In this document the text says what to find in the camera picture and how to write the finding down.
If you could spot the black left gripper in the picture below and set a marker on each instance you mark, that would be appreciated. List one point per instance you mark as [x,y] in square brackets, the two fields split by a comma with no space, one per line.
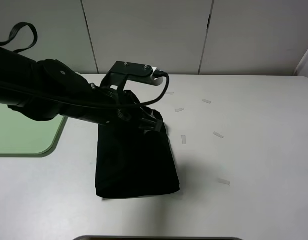
[123,109]

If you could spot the black short sleeve shirt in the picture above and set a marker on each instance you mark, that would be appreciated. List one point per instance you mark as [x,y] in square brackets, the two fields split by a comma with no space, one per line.
[133,162]

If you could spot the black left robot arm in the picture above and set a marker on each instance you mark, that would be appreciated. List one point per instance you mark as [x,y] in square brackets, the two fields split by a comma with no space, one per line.
[42,90]

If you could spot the light green tray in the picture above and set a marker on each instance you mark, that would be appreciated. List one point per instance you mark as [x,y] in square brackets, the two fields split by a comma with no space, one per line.
[22,137]

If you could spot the clear tape strip middle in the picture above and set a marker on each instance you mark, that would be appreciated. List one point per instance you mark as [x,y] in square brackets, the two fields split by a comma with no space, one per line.
[178,110]

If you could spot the clear tape strip upright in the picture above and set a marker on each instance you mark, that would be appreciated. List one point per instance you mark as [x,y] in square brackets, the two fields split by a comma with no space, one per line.
[183,139]

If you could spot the clear tape strip back right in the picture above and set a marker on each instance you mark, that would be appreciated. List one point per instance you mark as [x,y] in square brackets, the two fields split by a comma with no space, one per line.
[206,101]

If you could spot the clear tape strip front right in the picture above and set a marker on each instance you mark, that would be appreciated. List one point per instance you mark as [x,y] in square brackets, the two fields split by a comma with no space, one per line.
[223,181]

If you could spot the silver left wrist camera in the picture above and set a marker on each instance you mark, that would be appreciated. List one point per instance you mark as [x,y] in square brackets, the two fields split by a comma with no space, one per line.
[121,72]

